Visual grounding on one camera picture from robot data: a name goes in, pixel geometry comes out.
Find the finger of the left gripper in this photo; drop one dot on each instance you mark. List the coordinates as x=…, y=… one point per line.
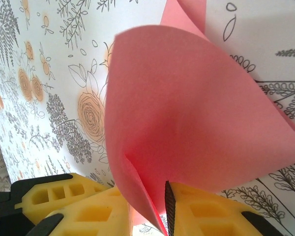
x=64, y=191

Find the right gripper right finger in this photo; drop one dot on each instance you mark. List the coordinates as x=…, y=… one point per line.
x=206, y=216

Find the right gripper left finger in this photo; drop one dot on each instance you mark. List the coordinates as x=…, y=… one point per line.
x=93, y=221

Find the floral patterned table cover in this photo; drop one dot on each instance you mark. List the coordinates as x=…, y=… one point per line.
x=51, y=73

